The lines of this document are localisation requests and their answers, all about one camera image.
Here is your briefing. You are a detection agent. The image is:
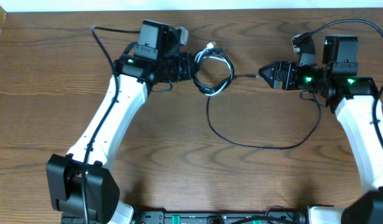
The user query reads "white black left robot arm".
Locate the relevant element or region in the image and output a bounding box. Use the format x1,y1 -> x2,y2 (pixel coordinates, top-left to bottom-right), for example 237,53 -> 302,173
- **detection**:
46,20 -> 195,223

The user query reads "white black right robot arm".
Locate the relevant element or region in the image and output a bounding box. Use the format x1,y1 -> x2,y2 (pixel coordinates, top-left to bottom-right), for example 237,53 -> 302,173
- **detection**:
259,34 -> 383,223

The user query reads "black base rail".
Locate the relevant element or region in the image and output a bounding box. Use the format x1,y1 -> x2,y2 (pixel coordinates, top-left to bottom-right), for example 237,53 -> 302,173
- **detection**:
129,210 -> 309,224

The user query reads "long black usb cable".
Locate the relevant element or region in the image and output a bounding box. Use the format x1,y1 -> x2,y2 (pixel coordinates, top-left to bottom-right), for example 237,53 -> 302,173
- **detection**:
205,73 -> 323,151

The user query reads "white usb cable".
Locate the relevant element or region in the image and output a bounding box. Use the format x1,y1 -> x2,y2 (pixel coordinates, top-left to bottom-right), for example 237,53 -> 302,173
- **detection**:
194,40 -> 235,96

